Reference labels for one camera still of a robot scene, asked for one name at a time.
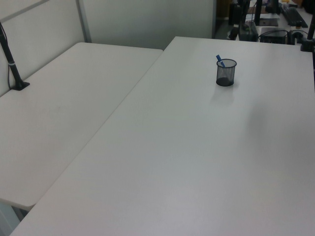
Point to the blue white marker pen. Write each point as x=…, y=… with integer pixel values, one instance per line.
x=218, y=58

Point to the black mesh pen cup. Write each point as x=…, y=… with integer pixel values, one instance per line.
x=225, y=78

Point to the black green device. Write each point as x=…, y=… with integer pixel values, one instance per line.
x=248, y=30

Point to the black computer tower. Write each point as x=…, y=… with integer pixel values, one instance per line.
x=235, y=14

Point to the black electronics box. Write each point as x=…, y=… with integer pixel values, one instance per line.
x=273, y=37

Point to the black monitor stand pole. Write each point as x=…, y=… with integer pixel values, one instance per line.
x=258, y=12

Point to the black clamp stand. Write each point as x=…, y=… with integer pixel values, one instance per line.
x=307, y=44

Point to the black computer keyboard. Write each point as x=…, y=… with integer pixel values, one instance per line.
x=295, y=16

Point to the black camera stand pole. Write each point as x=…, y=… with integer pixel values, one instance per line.
x=15, y=73

